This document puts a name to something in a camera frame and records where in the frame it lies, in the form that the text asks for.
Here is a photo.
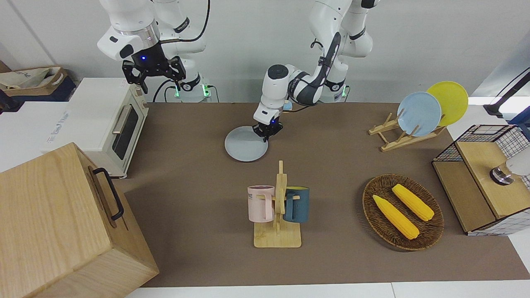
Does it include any dark blue mug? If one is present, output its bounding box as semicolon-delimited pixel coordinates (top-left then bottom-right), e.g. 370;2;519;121
284;187;310;224

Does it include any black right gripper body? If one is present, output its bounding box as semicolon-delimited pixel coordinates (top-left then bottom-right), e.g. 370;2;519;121
132;43;168;77

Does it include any dark blue crate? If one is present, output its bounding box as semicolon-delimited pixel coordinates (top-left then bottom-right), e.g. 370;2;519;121
0;77;77;113

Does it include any cardboard box with bag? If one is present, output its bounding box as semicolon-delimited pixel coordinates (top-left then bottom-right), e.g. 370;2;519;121
0;66;69;98

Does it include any wooden mug holder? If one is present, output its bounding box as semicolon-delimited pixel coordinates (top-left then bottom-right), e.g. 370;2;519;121
253;160;302;248

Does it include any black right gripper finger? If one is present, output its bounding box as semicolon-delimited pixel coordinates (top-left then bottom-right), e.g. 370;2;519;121
166;57;186;94
122;62;149;94

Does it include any black stand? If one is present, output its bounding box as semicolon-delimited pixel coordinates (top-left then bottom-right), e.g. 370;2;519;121
483;68;530;119

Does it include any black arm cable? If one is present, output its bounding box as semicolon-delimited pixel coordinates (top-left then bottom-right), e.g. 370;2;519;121
159;0;211;44
311;38;328;67

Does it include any gray plate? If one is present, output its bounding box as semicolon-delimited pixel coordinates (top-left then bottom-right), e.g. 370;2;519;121
224;126;269;162

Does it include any yellow corn cob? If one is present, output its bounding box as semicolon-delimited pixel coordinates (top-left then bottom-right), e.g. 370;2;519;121
372;195;420;240
391;184;435;222

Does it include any white toaster oven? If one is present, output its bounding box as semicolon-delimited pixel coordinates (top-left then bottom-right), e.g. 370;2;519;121
41;77;149;179

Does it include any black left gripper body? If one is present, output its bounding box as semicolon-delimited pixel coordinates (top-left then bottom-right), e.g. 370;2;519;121
258;117;283;131

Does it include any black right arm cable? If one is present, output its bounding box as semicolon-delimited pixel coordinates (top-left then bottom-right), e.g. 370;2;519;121
159;0;211;44

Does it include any brown wicker basket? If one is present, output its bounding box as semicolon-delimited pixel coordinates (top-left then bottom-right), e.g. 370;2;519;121
362;173;445;252

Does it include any large wooden box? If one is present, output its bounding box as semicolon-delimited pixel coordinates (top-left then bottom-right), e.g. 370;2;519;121
0;142;160;298

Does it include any pink mug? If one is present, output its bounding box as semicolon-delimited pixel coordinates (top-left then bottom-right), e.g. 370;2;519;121
247;185;276;223

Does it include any black box handle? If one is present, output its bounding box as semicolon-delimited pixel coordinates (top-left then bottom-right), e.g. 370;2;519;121
92;167;125;221

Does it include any brown table mat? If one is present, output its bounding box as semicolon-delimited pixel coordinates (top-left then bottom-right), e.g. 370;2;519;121
123;102;530;288

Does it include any white printed box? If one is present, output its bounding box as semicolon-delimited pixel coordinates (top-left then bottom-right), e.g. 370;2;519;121
0;101;69;173

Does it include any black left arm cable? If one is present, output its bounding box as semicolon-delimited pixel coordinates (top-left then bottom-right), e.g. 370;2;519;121
311;38;328;67

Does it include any light blue plate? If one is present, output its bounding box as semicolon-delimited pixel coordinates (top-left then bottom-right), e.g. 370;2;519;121
397;91;443;137

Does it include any yellow plate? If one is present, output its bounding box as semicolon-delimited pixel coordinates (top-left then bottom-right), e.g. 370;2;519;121
426;81;469;127

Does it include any white object with silver base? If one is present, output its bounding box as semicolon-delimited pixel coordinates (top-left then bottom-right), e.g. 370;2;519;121
489;147;530;185

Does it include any wooden plate rack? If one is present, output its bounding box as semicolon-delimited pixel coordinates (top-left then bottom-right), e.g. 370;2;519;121
369;112;447;152

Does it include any wire and wood crate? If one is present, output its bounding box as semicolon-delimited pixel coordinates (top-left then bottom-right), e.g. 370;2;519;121
431;124;530;237

